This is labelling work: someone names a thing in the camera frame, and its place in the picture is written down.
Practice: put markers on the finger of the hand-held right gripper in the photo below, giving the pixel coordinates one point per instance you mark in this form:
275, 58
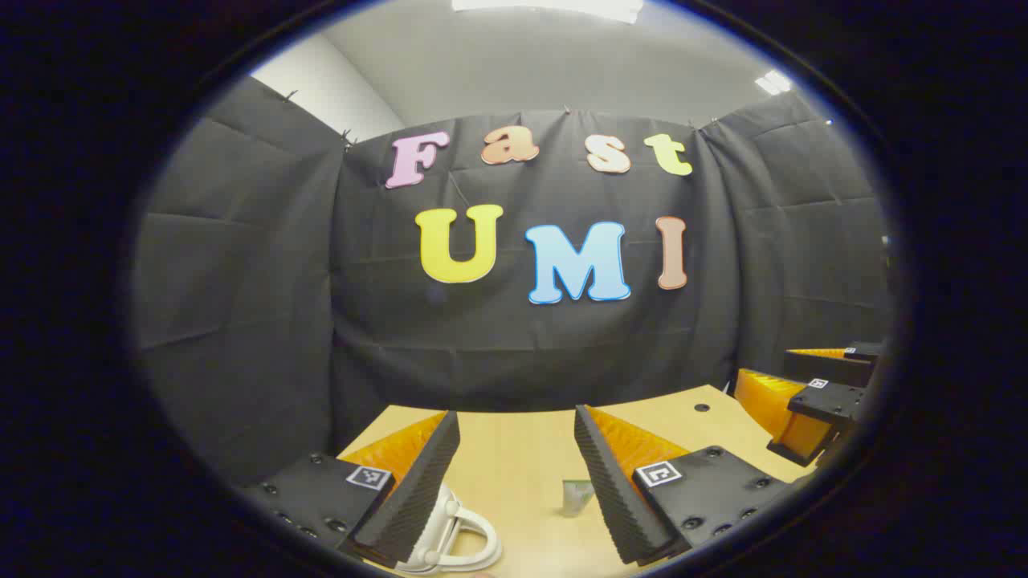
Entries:
827, 401
827, 368

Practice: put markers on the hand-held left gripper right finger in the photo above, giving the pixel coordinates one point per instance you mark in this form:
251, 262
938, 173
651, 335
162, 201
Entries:
614, 498

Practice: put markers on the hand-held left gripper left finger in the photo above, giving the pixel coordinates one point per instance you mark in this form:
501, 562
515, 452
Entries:
418, 490

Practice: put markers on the white suitcase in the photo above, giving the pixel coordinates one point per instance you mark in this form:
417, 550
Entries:
490, 548

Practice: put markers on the black backdrop cloth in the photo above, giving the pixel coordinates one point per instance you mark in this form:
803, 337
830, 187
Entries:
514, 345

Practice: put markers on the ceiling light panel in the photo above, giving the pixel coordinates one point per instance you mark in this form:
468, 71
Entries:
546, 6
773, 82

